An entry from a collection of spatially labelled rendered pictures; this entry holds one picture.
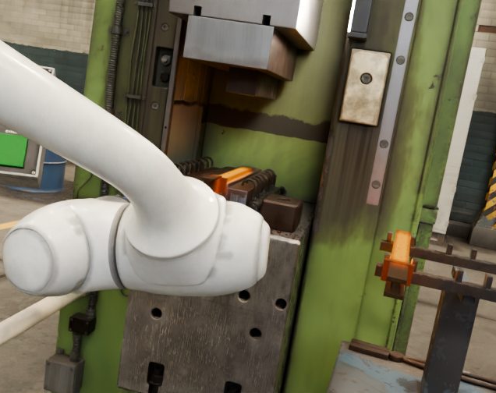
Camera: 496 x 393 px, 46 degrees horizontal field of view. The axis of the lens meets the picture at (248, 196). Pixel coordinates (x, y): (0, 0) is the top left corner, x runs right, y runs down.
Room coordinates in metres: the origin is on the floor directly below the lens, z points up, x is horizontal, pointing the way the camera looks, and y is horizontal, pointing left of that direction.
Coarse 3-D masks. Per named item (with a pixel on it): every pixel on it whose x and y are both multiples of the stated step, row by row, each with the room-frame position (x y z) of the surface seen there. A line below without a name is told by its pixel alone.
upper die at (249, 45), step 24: (192, 24) 1.35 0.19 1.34; (216, 24) 1.34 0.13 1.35; (240, 24) 1.33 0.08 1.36; (192, 48) 1.35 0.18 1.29; (216, 48) 1.34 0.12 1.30; (240, 48) 1.33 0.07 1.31; (264, 48) 1.32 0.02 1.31; (288, 48) 1.56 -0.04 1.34; (264, 72) 1.43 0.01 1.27; (288, 72) 1.62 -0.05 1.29
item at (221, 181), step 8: (240, 168) 1.60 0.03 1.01; (248, 168) 1.63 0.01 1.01; (208, 176) 1.27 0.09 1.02; (216, 176) 1.29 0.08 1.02; (224, 176) 1.39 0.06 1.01; (232, 176) 1.42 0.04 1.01; (208, 184) 1.24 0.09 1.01; (216, 184) 1.30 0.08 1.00; (224, 184) 1.31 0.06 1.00; (216, 192) 1.30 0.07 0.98; (224, 192) 1.32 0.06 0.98
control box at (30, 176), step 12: (48, 72) 1.38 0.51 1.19; (0, 132) 1.27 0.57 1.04; (12, 132) 1.28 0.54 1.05; (36, 144) 1.28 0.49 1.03; (36, 156) 1.27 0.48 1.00; (0, 168) 1.24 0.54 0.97; (12, 168) 1.24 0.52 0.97; (24, 168) 1.25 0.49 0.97; (36, 168) 1.26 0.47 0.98; (0, 180) 1.27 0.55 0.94; (12, 180) 1.27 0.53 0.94; (24, 180) 1.27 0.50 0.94; (36, 180) 1.27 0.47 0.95
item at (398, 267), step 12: (396, 240) 1.08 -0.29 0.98; (408, 240) 1.10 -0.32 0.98; (396, 252) 0.98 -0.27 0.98; (408, 252) 1.00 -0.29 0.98; (384, 264) 0.89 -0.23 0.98; (396, 264) 0.88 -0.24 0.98; (408, 264) 0.88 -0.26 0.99; (384, 276) 0.89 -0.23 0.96; (396, 276) 0.81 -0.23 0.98; (408, 276) 0.88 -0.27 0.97; (384, 288) 0.82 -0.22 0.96; (396, 288) 0.80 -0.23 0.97
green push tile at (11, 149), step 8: (0, 136) 1.26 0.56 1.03; (8, 136) 1.27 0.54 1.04; (16, 136) 1.27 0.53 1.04; (0, 144) 1.25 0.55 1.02; (8, 144) 1.26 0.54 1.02; (16, 144) 1.26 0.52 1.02; (24, 144) 1.27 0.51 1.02; (0, 152) 1.25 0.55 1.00; (8, 152) 1.25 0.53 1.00; (16, 152) 1.26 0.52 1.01; (24, 152) 1.26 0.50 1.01; (0, 160) 1.24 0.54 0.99; (8, 160) 1.24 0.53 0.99; (16, 160) 1.25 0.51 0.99; (24, 160) 1.26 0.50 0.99
